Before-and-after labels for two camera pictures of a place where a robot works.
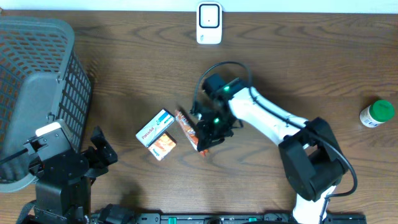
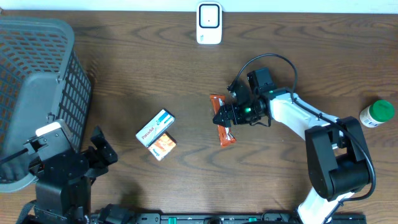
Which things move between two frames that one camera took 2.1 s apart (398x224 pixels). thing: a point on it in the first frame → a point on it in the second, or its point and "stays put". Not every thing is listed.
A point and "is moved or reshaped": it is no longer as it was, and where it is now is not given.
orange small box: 162,145 stays put
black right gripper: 209,139 → 225,110
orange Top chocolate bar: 190,132 is moved or reshaped
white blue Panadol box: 155,127 stays put
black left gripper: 111,155 stays put
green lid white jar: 379,112 stays put
